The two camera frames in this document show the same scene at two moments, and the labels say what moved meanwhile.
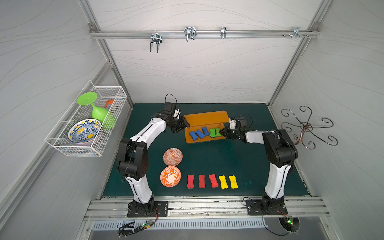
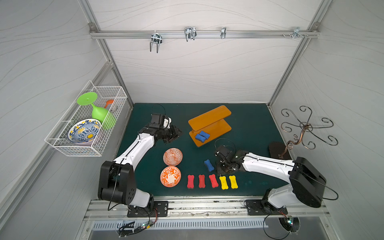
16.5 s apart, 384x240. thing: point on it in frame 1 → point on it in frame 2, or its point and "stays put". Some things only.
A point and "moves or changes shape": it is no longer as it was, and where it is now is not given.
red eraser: x=190 y=181 stays put
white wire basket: x=86 y=125 stays put
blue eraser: x=193 y=135 → x=200 y=138
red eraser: x=213 y=180 stays put
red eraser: x=201 y=181 stays put
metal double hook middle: x=190 y=32 stays put
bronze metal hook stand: x=306 y=129 stays put
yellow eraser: x=223 y=182 stays put
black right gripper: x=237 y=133 → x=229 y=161
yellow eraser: x=233 y=182 stays put
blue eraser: x=200 y=135 moves or changes shape
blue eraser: x=205 y=131 → x=207 y=163
